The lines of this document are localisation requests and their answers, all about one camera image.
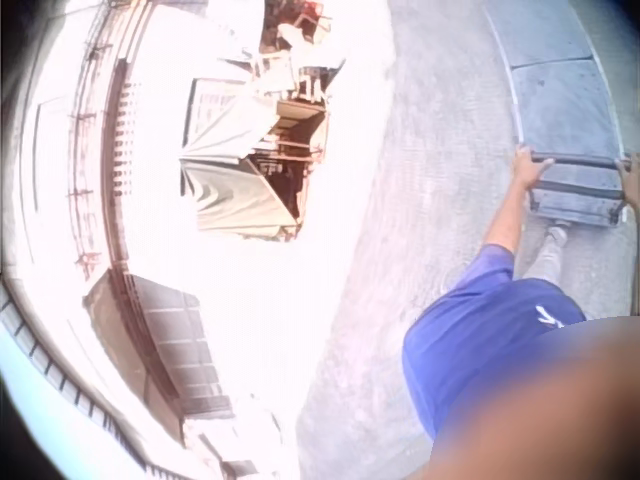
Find person's left hand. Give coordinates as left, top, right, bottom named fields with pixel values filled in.
left=511, top=144, right=555, bottom=191

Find person's right hand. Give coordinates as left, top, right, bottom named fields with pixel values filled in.
left=615, top=152, right=640, bottom=211

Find grey metal push cart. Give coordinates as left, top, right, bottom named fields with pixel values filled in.
left=482, top=0, right=632, bottom=229

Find dark corrugated roof shed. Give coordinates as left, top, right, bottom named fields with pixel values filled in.
left=82, top=268, right=236, bottom=446

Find building scaffolding with poles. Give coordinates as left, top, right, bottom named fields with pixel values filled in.
left=29, top=0, right=146, bottom=281

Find person's legs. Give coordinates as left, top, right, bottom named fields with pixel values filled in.
left=525, top=223, right=571, bottom=284

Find cluttered wooden shelves and crates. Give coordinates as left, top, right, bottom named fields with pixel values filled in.
left=244, top=0, right=347, bottom=221

